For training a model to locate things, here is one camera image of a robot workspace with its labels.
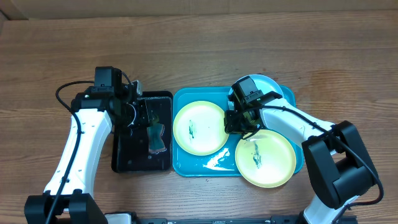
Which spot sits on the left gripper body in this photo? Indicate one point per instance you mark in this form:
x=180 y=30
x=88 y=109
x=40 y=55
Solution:
x=137 y=115

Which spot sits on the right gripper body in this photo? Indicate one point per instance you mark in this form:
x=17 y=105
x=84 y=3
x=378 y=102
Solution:
x=240 y=124

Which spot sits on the green scrub sponge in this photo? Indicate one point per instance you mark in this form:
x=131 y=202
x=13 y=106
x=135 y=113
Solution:
x=154 y=133

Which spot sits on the yellow plate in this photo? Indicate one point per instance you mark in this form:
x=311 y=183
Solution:
x=266 y=159
x=199 y=128

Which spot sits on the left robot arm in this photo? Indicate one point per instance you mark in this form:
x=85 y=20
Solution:
x=71 y=189

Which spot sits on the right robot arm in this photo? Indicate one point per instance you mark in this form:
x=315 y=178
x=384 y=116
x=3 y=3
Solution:
x=340 y=169

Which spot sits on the black tray with water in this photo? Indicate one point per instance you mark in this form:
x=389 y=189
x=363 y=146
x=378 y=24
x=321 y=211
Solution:
x=131 y=145

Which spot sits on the light blue plate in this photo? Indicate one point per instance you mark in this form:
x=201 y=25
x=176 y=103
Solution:
x=264 y=83

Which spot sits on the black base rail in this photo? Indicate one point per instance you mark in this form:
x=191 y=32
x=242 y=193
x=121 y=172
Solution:
x=217 y=221

